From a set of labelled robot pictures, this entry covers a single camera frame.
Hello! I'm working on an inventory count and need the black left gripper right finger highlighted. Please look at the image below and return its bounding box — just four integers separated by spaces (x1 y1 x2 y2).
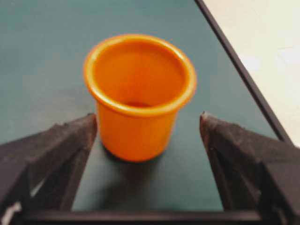
199 112 300 225

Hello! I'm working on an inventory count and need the black aluminium frame rail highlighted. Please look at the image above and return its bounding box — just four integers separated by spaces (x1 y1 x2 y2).
195 0 293 145

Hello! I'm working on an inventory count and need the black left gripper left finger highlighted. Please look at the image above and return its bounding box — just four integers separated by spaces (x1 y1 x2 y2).
0 113 97 225

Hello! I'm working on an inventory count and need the orange plastic cup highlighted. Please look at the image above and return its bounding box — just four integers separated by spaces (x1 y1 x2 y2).
83 34 197 163

